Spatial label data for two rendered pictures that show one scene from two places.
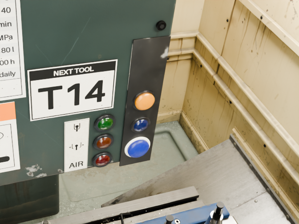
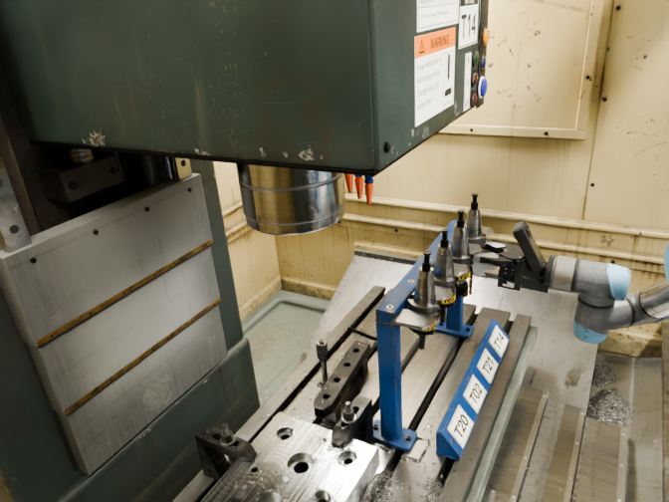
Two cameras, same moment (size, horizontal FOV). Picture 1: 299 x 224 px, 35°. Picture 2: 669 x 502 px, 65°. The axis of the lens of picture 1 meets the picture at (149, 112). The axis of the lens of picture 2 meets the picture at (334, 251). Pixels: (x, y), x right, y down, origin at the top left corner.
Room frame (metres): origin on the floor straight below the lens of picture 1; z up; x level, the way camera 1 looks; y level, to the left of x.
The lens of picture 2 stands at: (-0.19, 0.72, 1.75)
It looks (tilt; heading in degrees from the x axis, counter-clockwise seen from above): 25 degrees down; 328
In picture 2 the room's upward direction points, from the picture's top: 4 degrees counter-clockwise
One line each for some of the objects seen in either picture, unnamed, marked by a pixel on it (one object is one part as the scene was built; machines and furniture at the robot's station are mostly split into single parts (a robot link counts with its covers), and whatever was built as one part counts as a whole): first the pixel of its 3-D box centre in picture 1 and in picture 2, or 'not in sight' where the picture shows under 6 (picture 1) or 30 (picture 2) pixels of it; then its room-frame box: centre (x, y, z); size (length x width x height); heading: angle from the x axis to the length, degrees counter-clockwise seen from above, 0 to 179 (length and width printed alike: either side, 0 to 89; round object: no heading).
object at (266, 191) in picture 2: not in sight; (292, 179); (0.50, 0.37, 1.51); 0.16 x 0.16 x 0.12
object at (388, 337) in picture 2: not in sight; (389, 381); (0.48, 0.20, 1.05); 0.10 x 0.05 x 0.30; 27
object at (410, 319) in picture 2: not in sight; (415, 320); (0.43, 0.18, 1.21); 0.07 x 0.05 x 0.01; 27
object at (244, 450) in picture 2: not in sight; (228, 452); (0.58, 0.53, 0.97); 0.13 x 0.03 x 0.15; 27
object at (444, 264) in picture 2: not in sight; (444, 260); (0.51, 0.03, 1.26); 0.04 x 0.04 x 0.07
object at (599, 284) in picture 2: not in sight; (600, 281); (0.36, -0.30, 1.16); 0.11 x 0.08 x 0.09; 28
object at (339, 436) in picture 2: not in sight; (351, 429); (0.49, 0.30, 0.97); 0.13 x 0.03 x 0.15; 117
